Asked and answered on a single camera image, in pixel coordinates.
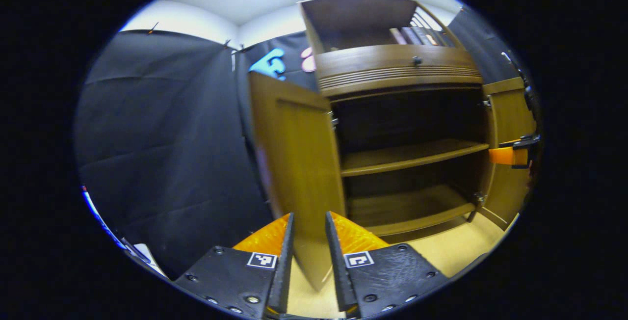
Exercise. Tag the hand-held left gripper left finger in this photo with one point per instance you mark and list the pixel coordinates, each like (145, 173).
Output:
(286, 271)

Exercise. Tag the wooden shoe cabinet door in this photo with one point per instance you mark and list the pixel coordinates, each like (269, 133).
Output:
(299, 163)
(505, 192)

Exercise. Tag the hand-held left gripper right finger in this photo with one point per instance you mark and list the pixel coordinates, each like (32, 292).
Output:
(336, 271)

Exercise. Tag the white book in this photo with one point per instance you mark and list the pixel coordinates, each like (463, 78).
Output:
(428, 35)

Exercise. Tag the wooden double-door shoe cabinet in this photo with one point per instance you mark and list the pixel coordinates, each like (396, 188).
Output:
(407, 207)

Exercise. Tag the wooden inner cabinet shelf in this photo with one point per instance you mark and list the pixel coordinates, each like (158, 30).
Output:
(407, 155)

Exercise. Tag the lavender book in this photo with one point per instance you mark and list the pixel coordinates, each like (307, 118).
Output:
(413, 36)

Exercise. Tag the wooden cabinet drawer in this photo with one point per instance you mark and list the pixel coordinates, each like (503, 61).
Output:
(373, 67)

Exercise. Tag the white sheet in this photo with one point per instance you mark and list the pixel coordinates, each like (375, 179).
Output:
(147, 256)

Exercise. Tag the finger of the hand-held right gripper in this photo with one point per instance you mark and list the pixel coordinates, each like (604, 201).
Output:
(505, 156)

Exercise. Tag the black backdrop cloth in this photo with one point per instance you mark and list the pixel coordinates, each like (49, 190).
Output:
(162, 138)

